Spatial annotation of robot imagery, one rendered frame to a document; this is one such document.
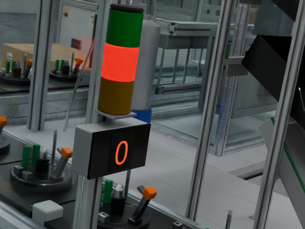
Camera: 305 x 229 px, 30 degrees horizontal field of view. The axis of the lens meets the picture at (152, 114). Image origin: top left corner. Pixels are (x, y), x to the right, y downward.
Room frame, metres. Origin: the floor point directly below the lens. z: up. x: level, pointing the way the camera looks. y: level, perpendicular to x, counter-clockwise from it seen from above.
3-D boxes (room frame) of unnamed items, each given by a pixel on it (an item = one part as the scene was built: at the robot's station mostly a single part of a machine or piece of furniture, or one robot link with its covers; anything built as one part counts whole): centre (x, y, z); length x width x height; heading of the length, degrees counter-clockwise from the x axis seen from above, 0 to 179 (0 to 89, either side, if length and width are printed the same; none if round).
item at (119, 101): (0.82, 0.06, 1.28); 0.05 x 0.05 x 0.05
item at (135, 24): (0.82, 0.06, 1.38); 0.05 x 0.05 x 0.05
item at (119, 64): (0.82, 0.06, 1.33); 0.05 x 0.05 x 0.05
